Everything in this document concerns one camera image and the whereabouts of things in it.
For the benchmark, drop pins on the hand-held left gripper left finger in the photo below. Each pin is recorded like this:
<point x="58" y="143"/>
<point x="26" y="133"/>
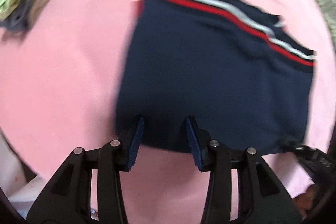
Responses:
<point x="135" y="145"/>

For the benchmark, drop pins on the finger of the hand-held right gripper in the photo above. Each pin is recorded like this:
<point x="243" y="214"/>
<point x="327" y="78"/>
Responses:
<point x="295" y="144"/>

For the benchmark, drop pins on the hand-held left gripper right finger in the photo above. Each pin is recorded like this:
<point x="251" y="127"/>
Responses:
<point x="194" y="145"/>

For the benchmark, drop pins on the navy and red varsity jacket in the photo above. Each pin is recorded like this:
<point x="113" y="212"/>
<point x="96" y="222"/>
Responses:
<point x="210" y="77"/>

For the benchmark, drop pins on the person's right hand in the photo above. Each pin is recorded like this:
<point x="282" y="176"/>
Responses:
<point x="308" y="196"/>

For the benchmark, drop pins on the pink fleece bed blanket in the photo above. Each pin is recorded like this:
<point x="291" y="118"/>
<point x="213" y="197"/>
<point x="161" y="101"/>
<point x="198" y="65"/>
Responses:
<point x="78" y="69"/>

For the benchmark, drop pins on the white bed sheet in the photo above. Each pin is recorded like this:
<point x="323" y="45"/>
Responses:
<point x="18" y="187"/>

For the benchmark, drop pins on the dark grey folded garment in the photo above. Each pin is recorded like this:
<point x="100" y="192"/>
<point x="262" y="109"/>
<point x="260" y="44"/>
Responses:
<point x="15" y="19"/>

